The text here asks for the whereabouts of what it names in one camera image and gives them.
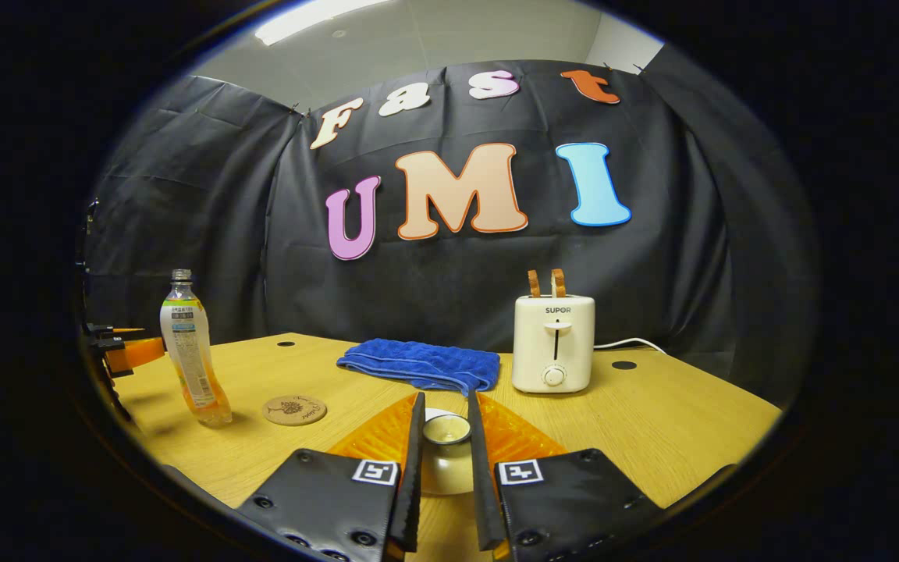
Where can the black backdrop cloth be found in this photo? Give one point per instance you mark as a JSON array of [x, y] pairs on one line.
[[223, 234]]

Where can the cream toaster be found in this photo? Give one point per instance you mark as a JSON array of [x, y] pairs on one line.
[[535, 343]]

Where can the toasted bread slice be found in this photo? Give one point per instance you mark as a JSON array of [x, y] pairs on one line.
[[533, 283], [558, 282]]

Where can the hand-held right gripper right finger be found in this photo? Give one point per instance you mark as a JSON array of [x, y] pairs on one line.
[[481, 476]]

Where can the round cork coaster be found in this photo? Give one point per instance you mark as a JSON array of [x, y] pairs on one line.
[[293, 410]]

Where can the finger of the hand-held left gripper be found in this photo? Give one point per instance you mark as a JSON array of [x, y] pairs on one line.
[[137, 353], [102, 331]]

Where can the blue towel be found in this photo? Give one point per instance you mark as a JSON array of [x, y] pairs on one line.
[[418, 361]]

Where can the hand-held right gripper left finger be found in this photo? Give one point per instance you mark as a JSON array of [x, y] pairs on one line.
[[416, 468]]

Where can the clear plastic water bottle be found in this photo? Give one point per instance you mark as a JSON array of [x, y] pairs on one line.
[[188, 343]]

